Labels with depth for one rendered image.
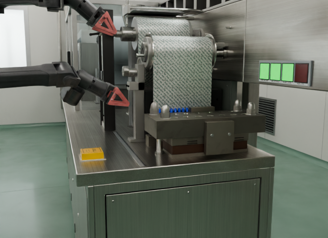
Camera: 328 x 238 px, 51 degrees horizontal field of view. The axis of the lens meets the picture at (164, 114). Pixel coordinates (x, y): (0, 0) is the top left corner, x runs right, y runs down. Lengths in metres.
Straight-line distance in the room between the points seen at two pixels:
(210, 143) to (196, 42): 0.41
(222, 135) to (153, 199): 0.31
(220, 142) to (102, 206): 0.43
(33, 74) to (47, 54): 5.65
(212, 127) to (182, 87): 0.25
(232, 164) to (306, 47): 0.43
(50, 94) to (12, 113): 0.74
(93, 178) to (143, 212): 0.19
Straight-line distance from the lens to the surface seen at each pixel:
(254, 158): 1.20
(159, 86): 1.29
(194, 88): 1.33
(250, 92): 1.60
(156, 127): 1.09
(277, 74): 1.13
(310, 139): 4.67
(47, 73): 1.15
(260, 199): 1.26
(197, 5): 1.78
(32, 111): 6.87
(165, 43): 1.30
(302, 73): 1.04
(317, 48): 1.01
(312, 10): 1.04
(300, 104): 4.77
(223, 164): 1.15
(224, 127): 1.16
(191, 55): 1.32
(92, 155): 1.14
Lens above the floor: 1.22
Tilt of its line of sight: 9 degrees down
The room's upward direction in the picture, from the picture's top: straight up
